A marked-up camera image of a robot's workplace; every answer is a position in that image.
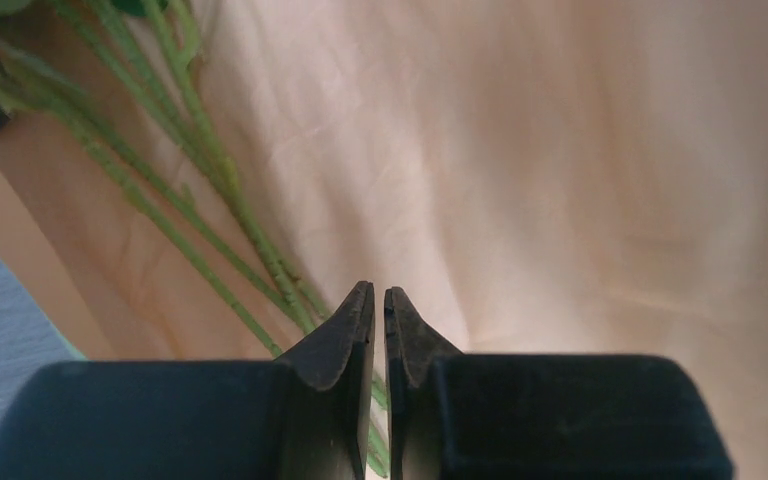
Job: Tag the green orange flower bouquet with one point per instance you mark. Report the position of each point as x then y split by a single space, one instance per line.
567 176

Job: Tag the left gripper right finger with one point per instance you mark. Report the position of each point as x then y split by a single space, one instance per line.
455 415

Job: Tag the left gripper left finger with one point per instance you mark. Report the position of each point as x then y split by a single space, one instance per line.
303 415

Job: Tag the pink flowers with green stems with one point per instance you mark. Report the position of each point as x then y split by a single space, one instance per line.
197 174

